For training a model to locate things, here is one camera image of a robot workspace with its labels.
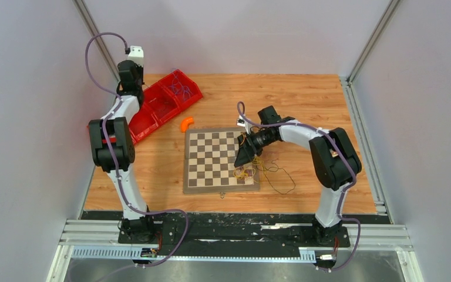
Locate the aluminium frame post left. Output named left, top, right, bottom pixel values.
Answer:
left=72, top=0, right=119, bottom=80

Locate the wooden chessboard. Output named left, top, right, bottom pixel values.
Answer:
left=183, top=127, right=260, bottom=194

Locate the orange curved plastic piece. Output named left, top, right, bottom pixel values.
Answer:
left=180, top=116, right=194, bottom=133

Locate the aluminium frame post right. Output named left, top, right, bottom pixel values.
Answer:
left=346, top=0, right=402, bottom=85

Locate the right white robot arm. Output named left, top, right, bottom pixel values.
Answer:
left=234, top=102, right=362, bottom=246

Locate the pink cable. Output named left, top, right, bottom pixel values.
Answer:
left=237, top=165, right=260, bottom=178

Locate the aluminium frame post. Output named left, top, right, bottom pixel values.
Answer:
left=72, top=0, right=119, bottom=80
left=346, top=0, right=402, bottom=85

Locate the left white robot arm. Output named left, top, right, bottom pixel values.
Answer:
left=88, top=60, right=156, bottom=243

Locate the red compartment bin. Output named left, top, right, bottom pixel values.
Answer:
left=87, top=69, right=204, bottom=146

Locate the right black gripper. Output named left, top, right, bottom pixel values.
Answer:
left=235, top=130, right=277, bottom=167

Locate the yellow cable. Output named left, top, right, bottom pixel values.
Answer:
left=233, top=155, right=267, bottom=184

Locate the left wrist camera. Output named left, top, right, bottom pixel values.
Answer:
left=127, top=46, right=144, bottom=67

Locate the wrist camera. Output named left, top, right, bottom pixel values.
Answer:
left=237, top=117, right=247, bottom=127
left=127, top=46, right=144, bottom=67

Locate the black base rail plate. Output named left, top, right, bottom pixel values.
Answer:
left=109, top=210, right=392, bottom=260

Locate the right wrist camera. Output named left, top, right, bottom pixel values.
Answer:
left=237, top=117, right=247, bottom=127

